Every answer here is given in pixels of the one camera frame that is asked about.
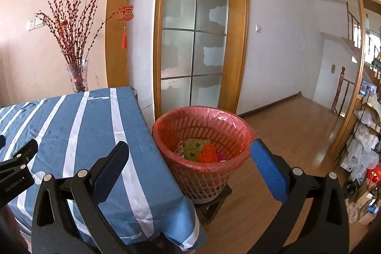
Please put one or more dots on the red hanging ornament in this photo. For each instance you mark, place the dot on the red hanging ornament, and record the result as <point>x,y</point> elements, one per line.
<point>125,14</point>

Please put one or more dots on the white black spotted bag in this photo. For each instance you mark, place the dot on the white black spotted bag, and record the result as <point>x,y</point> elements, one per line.
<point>179,150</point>

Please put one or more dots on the orange plastic bag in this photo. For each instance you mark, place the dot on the orange plastic bag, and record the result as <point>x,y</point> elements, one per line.
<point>208,154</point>

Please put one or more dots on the red lined trash basket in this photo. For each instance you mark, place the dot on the red lined trash basket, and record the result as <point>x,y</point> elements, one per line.
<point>229,134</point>

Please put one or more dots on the green plastic bag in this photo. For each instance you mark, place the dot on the green plastic bag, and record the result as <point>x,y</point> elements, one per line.
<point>192,148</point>

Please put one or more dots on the white wall outlet plate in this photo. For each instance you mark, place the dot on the white wall outlet plate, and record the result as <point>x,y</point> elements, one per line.
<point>34,23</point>

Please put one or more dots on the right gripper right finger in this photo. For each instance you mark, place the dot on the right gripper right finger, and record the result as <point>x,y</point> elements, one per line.
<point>326,229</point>

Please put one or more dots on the blue white striped tablecloth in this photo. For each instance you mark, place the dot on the blue white striped tablecloth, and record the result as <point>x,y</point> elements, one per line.
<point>73,132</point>

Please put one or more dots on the dark wooden stool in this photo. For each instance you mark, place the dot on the dark wooden stool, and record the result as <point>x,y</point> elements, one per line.
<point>207,212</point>

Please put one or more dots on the glass vase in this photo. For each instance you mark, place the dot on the glass vase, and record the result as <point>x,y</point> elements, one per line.
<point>78,76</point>

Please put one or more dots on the wooden stair railing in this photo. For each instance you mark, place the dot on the wooden stair railing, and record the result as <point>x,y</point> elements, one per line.
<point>341,93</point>

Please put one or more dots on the glass panel wooden door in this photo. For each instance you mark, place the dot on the glass panel wooden door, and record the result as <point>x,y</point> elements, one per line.
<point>199,53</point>

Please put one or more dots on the cluttered metal shelf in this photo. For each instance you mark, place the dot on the cluttered metal shelf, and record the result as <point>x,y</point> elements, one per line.
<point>361,159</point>

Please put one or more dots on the red berry branches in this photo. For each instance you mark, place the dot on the red berry branches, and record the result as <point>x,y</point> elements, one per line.
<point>70,22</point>

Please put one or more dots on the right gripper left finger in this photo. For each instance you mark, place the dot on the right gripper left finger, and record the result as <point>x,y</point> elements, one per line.
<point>53,227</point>

